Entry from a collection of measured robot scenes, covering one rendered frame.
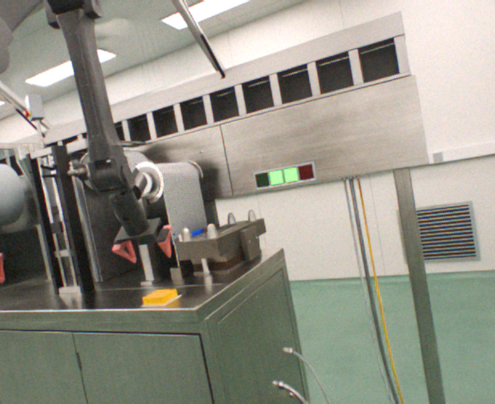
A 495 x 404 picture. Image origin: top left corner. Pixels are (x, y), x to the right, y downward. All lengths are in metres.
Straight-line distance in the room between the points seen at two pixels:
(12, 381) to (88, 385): 0.41
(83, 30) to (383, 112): 0.96
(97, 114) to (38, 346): 0.94
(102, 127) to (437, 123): 3.20
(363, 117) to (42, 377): 1.44
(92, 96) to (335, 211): 3.20
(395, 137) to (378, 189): 2.38
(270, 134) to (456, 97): 2.49
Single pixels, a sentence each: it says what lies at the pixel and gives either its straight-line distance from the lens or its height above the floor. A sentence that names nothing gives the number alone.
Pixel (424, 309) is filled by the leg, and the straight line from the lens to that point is 1.67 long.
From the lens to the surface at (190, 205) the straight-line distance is 1.46.
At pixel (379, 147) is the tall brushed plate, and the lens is 1.39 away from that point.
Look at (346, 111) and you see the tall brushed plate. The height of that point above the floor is 1.37.
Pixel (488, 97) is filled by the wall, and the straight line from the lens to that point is 3.77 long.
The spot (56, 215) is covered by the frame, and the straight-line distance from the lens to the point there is 1.58.
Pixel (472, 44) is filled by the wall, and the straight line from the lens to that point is 3.83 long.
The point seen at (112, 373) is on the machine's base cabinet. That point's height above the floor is 0.68.
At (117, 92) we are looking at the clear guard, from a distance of 1.91.
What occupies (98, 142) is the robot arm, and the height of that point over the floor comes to 1.33.
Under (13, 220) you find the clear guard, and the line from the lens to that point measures 2.20.
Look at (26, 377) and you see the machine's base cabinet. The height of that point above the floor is 0.64.
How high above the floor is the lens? 1.19
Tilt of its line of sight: 3 degrees down
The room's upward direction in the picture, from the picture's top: 10 degrees counter-clockwise
